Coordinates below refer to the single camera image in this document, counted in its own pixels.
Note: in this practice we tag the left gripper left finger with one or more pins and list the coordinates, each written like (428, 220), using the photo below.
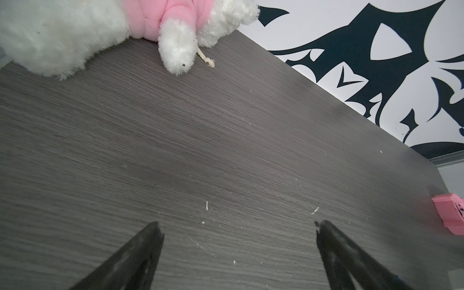
(132, 267)

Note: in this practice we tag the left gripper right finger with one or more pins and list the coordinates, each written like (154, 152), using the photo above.
(345, 261)

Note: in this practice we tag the pink pig alarm clock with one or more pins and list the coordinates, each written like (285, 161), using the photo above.
(450, 208)

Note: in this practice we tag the white plush toy pink shirt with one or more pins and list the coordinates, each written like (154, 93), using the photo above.
(57, 38)

